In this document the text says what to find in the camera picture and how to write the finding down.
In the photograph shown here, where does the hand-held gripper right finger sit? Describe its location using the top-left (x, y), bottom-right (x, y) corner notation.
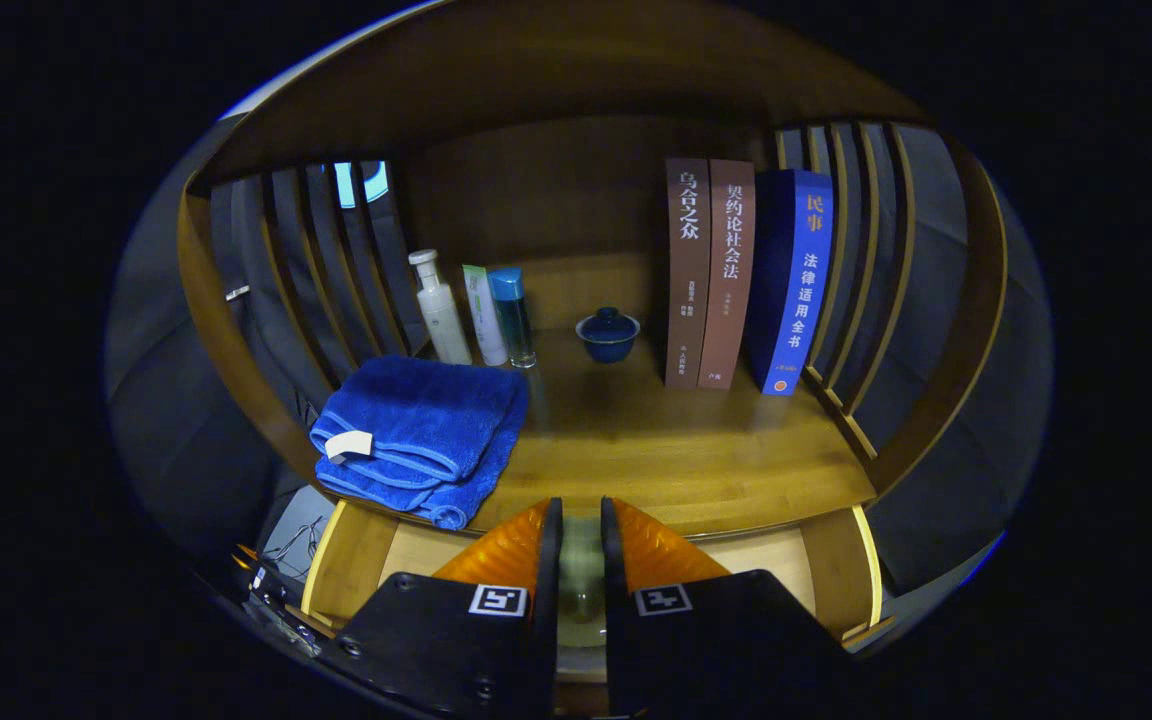
top-left (600, 497), bottom-right (862, 716)

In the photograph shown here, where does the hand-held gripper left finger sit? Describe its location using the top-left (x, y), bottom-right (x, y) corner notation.
top-left (321, 497), bottom-right (565, 716)

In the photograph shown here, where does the wooden drawer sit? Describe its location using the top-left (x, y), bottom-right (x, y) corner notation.
top-left (301, 500), bottom-right (897, 691)

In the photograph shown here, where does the wooden countertop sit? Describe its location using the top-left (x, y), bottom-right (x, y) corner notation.
top-left (306, 330), bottom-right (877, 536)

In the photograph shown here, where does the wooden cabinet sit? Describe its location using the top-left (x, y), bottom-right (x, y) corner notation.
top-left (176, 0), bottom-right (1009, 521)

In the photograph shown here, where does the blue folded towel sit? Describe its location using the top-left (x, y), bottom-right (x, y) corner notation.
top-left (309, 354), bottom-right (530, 531)

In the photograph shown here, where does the blue lidded teacup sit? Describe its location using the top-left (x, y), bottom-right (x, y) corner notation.
top-left (576, 307), bottom-right (641, 364)

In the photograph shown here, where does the white green tube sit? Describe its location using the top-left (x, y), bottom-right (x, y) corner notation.
top-left (462, 264), bottom-right (509, 368)

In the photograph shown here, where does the teal capped bottle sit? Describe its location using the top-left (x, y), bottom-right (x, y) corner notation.
top-left (488, 267), bottom-right (538, 369)

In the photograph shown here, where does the white pump bottle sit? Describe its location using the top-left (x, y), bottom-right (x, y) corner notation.
top-left (408, 249), bottom-right (474, 366)

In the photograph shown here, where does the reddish brown book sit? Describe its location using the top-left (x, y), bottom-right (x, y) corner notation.
top-left (699, 160), bottom-right (757, 391)

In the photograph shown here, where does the dark brown book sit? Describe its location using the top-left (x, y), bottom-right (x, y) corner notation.
top-left (664, 158), bottom-right (712, 389)

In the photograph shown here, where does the blue book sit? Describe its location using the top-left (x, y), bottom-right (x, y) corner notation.
top-left (744, 168), bottom-right (835, 397)

